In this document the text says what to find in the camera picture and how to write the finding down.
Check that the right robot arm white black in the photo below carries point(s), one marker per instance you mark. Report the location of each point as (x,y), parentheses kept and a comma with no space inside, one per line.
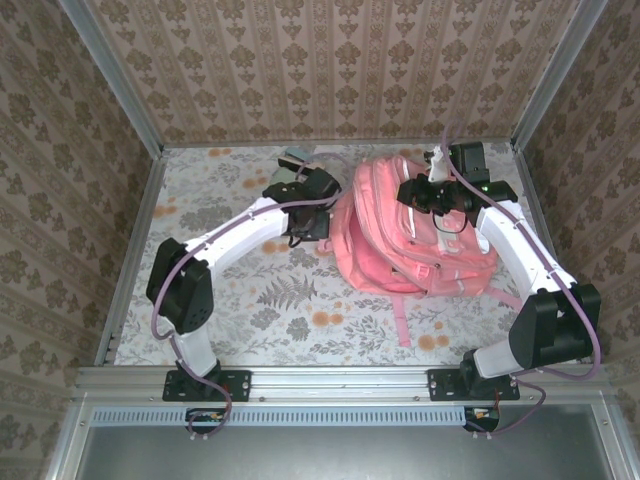
(515,245)

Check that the aluminium rear rail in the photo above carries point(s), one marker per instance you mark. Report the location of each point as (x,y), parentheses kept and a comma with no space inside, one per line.
(340,141)

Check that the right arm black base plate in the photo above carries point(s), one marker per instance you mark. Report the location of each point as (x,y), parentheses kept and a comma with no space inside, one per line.
(440,385)

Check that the pink student backpack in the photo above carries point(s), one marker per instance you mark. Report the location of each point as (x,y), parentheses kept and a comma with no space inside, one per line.
(380,250)

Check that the aluminium side rail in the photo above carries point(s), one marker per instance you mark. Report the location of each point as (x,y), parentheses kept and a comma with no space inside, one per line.
(134,225)
(549,250)

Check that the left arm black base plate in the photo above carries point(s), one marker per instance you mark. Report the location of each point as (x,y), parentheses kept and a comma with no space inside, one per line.
(240,385)

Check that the aluminium mounting rail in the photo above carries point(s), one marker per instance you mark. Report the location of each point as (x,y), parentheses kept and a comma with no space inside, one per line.
(340,382)

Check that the floral table cloth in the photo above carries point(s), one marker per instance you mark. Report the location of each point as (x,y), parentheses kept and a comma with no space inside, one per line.
(300,310)

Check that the aluminium corner post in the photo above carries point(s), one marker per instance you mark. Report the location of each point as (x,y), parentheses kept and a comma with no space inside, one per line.
(118,80)
(555,75)

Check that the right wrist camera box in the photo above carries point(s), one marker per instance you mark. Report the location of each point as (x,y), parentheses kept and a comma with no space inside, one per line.
(439,167)

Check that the grey metal panel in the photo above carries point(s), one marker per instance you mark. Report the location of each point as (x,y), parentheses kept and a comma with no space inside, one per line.
(350,455)

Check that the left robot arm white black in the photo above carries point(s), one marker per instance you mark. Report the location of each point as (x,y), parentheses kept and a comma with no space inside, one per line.
(240,235)

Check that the blackboard eraser teal black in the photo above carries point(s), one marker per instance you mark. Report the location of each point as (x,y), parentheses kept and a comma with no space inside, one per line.
(290,160)

